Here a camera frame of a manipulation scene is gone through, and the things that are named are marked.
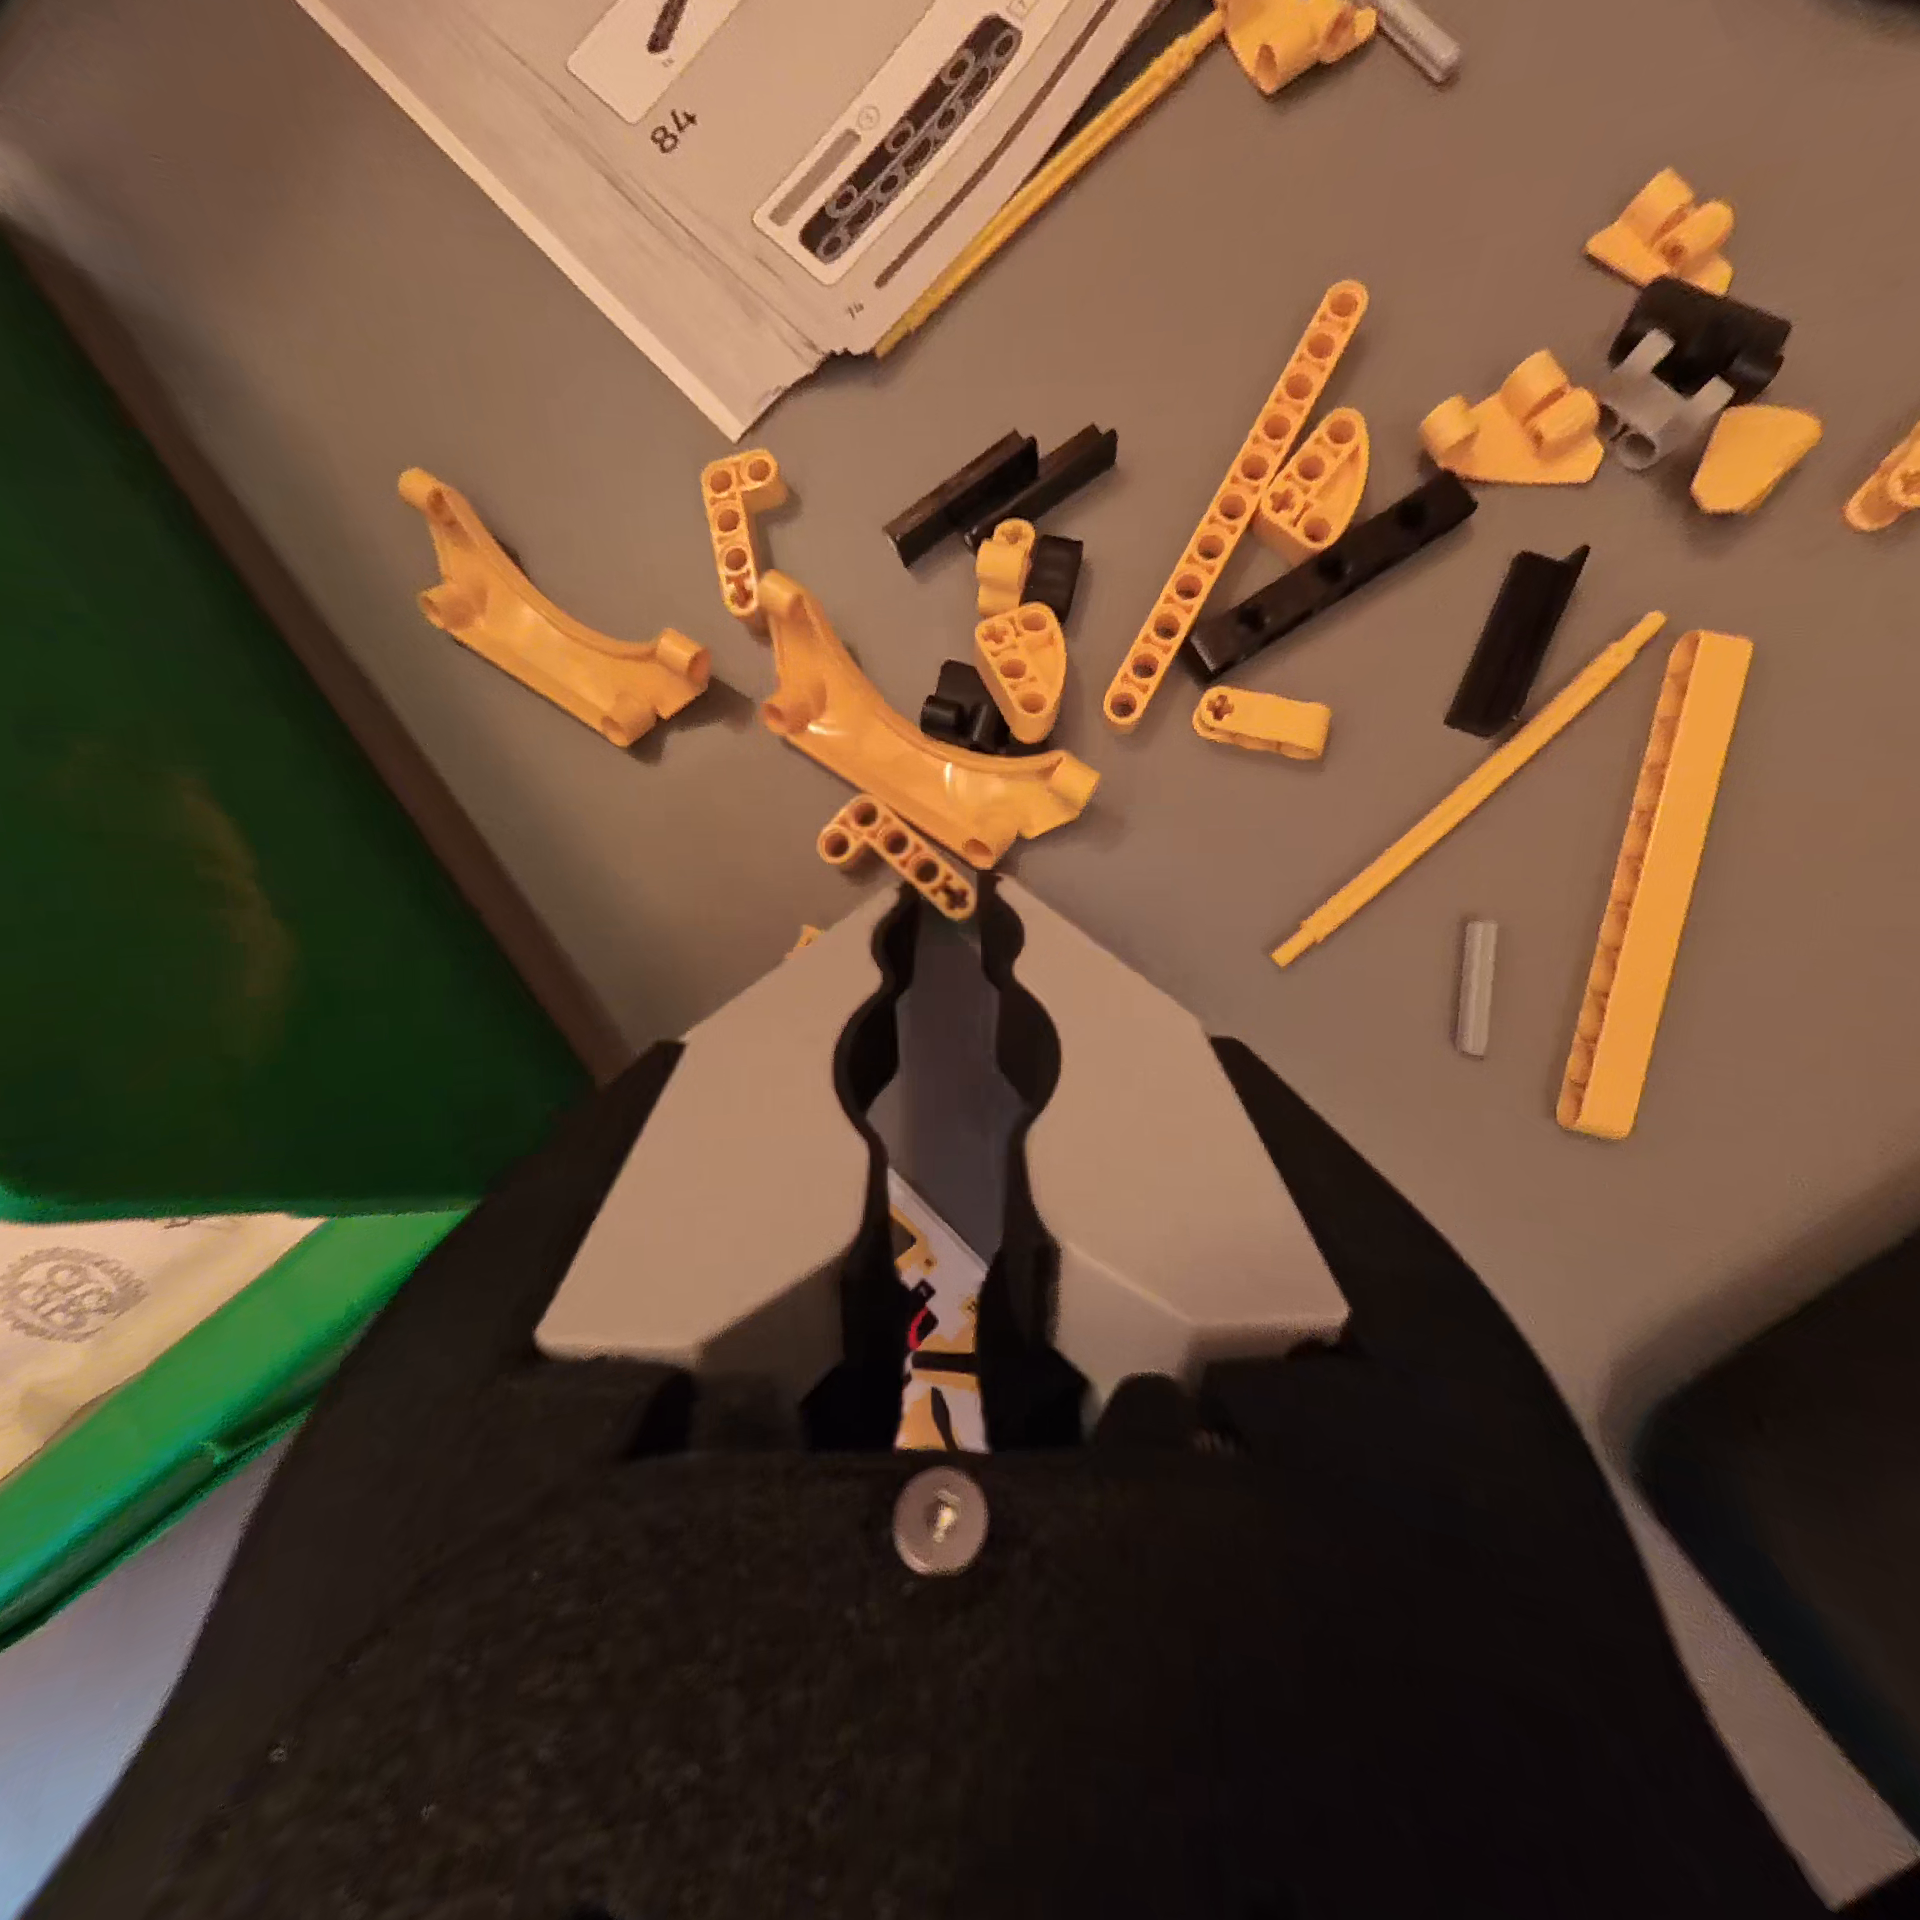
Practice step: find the grey desk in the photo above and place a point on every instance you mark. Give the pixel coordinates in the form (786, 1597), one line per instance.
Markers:
(299, 227)

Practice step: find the green storage bin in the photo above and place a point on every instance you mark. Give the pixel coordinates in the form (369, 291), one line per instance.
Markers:
(179, 825)

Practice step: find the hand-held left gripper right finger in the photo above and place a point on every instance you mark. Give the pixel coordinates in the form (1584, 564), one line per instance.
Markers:
(1187, 1200)

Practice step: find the open instruction booklet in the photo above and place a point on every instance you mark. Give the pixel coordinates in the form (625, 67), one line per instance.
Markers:
(675, 179)

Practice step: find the pile of loose building pieces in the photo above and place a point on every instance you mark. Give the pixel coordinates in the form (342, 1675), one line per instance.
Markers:
(1246, 497)

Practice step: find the white papers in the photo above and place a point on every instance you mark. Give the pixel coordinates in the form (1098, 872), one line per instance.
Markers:
(104, 1321)

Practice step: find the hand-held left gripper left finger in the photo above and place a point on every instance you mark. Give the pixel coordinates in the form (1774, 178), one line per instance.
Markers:
(706, 1200)

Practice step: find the small yellow angled beam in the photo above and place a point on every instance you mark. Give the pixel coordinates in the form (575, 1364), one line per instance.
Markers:
(893, 847)

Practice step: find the black perforated pad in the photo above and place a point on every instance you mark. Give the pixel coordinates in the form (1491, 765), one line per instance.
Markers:
(1802, 1500)

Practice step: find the yellow piece with long rod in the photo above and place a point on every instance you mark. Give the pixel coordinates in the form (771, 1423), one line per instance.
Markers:
(1305, 39)

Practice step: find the dark grey axle pin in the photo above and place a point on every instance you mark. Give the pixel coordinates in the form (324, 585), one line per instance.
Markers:
(1423, 39)

